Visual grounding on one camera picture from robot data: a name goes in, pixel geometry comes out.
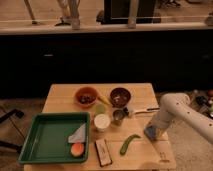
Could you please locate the grey folded cloth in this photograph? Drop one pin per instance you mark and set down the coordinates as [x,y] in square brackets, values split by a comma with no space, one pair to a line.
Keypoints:
[79,135]

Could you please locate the yellow wooden spoon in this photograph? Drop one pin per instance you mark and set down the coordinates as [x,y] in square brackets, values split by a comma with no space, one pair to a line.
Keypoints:
[104,100]

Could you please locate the dark brown bowl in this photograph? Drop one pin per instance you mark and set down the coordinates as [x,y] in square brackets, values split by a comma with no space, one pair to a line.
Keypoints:
[119,97]

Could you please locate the black chair leg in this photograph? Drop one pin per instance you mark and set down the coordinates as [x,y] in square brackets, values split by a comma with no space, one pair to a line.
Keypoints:
[16,112]

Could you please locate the green cucumber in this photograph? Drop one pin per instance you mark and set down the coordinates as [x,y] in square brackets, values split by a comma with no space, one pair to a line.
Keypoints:
[126,143]

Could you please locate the green small cup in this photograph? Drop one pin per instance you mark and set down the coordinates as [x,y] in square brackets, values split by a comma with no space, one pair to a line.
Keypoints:
[100,109]

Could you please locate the small metal cup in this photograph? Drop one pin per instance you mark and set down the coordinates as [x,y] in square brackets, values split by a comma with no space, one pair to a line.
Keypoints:
[118,117]

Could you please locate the blue sponge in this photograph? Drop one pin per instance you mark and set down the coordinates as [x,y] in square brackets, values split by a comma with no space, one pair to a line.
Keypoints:
[151,132]

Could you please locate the white paper cup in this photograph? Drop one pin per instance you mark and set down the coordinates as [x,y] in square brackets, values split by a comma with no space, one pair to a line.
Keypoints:
[102,122]

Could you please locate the black handled spatula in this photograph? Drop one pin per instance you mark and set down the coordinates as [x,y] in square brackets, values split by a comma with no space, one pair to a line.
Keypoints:
[130,112]

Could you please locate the green plastic tray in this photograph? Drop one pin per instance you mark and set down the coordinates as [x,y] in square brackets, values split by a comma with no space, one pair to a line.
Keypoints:
[47,138]

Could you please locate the black rectangular whetstone block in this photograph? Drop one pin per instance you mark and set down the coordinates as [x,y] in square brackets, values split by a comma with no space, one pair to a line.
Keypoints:
[103,152]

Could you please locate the orange round fruit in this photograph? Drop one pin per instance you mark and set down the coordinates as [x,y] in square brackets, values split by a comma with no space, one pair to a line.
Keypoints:
[77,149]

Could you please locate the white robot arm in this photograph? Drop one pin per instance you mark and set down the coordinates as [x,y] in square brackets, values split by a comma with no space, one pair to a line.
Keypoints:
[178,105]

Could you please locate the orange bowl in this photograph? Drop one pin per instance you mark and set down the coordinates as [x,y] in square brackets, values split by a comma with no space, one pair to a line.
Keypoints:
[85,97]

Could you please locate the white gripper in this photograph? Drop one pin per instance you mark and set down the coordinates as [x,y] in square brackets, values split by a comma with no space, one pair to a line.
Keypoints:
[161,128]

